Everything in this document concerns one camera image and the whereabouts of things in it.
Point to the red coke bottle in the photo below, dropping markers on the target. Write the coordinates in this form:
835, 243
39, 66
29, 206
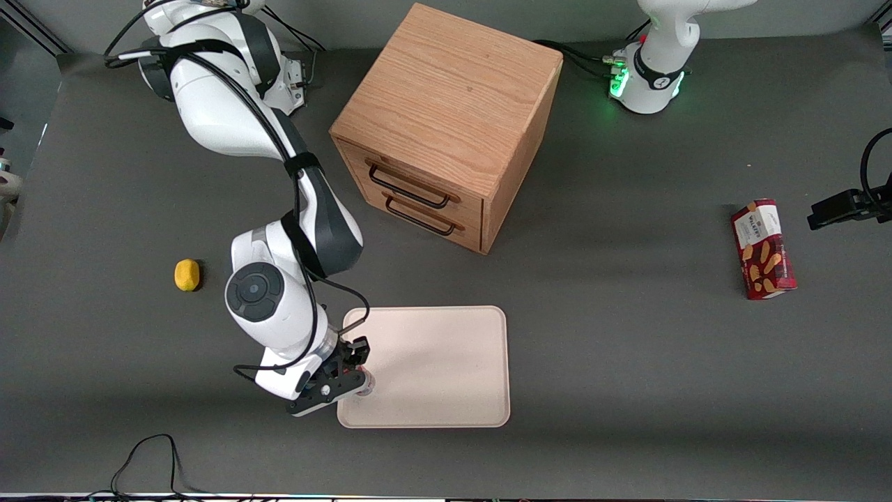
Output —
366, 384

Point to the beige plastic tray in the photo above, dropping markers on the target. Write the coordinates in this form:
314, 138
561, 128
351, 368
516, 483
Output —
439, 366

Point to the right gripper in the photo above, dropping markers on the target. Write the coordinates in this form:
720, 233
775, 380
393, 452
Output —
344, 357

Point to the yellow lemon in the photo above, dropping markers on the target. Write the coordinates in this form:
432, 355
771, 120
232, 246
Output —
187, 275

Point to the red shortbread biscuit box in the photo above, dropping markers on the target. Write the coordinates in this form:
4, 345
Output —
765, 251

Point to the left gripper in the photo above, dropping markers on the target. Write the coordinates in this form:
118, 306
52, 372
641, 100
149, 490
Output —
838, 208

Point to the dark grey table mat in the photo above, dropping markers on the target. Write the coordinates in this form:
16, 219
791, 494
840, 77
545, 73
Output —
627, 383

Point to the wooden two-drawer cabinet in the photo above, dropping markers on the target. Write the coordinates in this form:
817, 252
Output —
446, 104

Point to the black frame bar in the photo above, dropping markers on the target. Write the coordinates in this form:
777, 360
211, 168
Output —
42, 31
881, 31

